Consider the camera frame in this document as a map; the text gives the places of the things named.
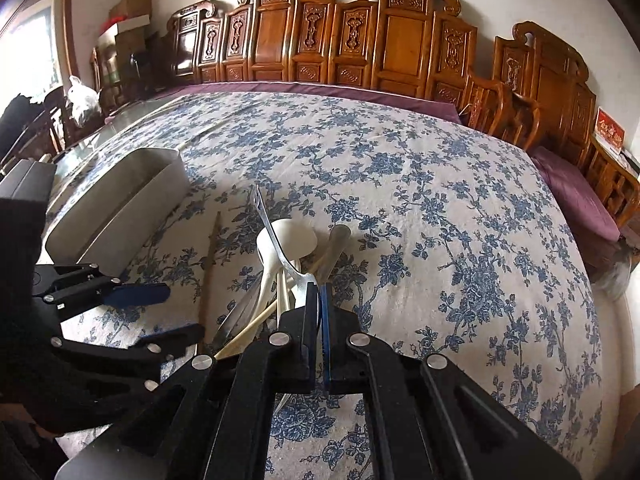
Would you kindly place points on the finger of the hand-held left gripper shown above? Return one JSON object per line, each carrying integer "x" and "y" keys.
{"x": 172, "y": 340}
{"x": 135, "y": 294}

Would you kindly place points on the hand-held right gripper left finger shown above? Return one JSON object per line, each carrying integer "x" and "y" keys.
{"x": 311, "y": 310}

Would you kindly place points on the long carved wooden bench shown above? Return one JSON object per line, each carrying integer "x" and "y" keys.
{"x": 350, "y": 45}

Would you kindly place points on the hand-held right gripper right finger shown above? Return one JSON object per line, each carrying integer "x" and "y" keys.
{"x": 326, "y": 320}

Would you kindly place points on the purple under sheet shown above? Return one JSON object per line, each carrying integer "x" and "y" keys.
{"x": 310, "y": 91}

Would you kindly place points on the wooden side table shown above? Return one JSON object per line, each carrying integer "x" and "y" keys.
{"x": 615, "y": 185}

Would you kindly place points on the brown cardboard box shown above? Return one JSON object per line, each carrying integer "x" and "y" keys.
{"x": 131, "y": 5}

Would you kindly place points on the dark wooden chair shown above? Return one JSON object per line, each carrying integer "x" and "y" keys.
{"x": 30, "y": 125}

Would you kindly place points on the white plastic ladle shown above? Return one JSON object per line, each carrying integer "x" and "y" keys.
{"x": 290, "y": 237}

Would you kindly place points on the white plastic bag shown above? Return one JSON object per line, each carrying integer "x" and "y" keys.
{"x": 82, "y": 100}

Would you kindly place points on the purple seat cushion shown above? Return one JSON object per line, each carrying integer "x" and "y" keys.
{"x": 575, "y": 195}

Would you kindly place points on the clear plastic bag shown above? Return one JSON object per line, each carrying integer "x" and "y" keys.
{"x": 612, "y": 275}

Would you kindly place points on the white plastic storage box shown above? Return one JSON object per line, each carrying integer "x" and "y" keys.
{"x": 100, "y": 230}

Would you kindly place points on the wooden armchair with curved arms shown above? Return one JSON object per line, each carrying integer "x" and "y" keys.
{"x": 500, "y": 110}

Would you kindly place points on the blue floral bed sheet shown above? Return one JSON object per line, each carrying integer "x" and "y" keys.
{"x": 425, "y": 210}

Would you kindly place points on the small carved wooden bench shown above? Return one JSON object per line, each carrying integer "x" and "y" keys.
{"x": 190, "y": 45}

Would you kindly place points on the tall carved wooden bench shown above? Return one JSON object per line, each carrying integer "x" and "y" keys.
{"x": 550, "y": 90}

